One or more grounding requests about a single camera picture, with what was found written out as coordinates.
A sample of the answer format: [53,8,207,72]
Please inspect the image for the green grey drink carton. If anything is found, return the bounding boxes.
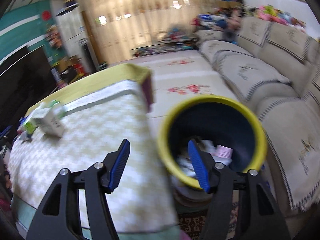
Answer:
[32,108,65,138]

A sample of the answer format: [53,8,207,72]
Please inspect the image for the pink strawberry milk carton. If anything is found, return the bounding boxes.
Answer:
[215,145,233,159]

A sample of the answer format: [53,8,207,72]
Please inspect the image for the green white plastic bottle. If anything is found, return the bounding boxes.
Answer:
[17,102,61,135]

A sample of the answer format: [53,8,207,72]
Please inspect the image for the yellow rimmed trash bin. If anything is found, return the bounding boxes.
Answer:
[157,94,268,190]

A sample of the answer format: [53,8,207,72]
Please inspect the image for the floral floor mat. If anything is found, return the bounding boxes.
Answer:
[109,49,238,118]

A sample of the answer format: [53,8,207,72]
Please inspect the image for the black tower fan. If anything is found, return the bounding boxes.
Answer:
[79,38,99,73]

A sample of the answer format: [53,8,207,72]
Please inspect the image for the beige sofa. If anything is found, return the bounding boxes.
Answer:
[195,17,319,213]

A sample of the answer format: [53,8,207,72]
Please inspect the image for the large black television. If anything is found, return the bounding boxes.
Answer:
[0,47,56,130]

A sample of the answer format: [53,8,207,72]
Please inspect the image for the cream curtains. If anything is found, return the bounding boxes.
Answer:
[77,0,216,63]

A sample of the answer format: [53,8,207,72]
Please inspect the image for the pile of plush toys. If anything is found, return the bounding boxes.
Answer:
[248,5,306,32]

